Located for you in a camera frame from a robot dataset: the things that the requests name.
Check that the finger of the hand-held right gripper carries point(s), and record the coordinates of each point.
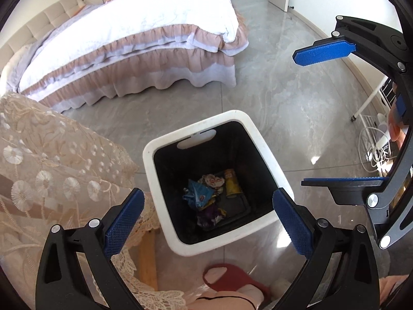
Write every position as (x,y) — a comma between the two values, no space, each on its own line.
(322,53)
(345,187)

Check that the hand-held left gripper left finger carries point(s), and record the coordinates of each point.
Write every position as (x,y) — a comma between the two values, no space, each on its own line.
(124,221)

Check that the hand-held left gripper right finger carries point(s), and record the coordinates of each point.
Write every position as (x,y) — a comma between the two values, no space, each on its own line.
(292,221)

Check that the white trash bin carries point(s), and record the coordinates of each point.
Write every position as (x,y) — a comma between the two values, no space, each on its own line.
(258,155)

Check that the person's right hand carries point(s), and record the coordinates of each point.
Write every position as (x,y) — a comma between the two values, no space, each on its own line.
(393,132)

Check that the white metal rack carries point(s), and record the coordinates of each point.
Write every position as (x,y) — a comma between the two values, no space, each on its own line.
(371,97)

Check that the yellow snack packet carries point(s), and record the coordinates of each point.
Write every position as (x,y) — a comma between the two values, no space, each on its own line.
(231,184)

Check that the red slipper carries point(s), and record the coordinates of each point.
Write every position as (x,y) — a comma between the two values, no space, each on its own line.
(238,276)

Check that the blue snack wrapper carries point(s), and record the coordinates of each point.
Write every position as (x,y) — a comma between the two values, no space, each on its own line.
(196,195)

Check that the purple snack wrapper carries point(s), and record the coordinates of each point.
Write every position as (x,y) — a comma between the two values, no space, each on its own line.
(208,218)

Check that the white crumpled wrapper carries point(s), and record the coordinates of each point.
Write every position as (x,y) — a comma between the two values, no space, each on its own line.
(211,182)

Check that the beige lace tablecloth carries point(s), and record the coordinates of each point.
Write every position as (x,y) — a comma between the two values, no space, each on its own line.
(48,168)

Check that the pink ruffled bed skirt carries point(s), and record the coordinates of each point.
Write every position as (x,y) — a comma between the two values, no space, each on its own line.
(145,67)

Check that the white duvet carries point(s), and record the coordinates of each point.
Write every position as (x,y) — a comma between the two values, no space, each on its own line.
(145,16)

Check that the bed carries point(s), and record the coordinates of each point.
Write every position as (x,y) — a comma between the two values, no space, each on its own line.
(129,38)

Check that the beige tufted headboard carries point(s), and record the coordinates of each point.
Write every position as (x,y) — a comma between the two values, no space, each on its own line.
(42,25)

